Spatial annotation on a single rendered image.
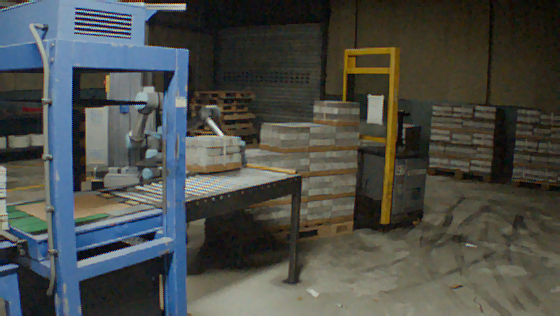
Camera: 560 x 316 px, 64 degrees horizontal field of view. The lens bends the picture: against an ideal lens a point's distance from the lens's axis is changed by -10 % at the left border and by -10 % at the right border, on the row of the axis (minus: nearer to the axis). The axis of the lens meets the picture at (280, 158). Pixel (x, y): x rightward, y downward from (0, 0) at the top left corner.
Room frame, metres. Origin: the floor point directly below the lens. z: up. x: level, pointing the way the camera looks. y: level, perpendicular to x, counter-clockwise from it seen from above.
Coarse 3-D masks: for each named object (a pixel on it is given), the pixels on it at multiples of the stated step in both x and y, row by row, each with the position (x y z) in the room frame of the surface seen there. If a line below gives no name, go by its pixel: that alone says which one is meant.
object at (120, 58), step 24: (0, 48) 1.88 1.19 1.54; (24, 48) 1.75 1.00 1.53; (96, 48) 1.77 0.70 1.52; (120, 48) 1.86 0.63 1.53; (144, 48) 1.96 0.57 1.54; (168, 48) 2.08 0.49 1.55; (0, 72) 2.27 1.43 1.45; (24, 72) 2.37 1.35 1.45; (96, 72) 2.45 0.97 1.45; (120, 72) 2.43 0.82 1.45; (144, 72) 2.26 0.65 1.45
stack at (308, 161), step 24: (288, 168) 4.31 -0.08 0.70; (312, 168) 4.45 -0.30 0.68; (312, 192) 4.46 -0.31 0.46; (216, 216) 4.06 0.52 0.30; (264, 216) 4.18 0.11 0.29; (288, 216) 4.31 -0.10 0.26; (312, 216) 4.47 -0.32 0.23; (216, 240) 4.06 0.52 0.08; (264, 240) 4.33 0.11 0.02; (288, 240) 4.34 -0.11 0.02
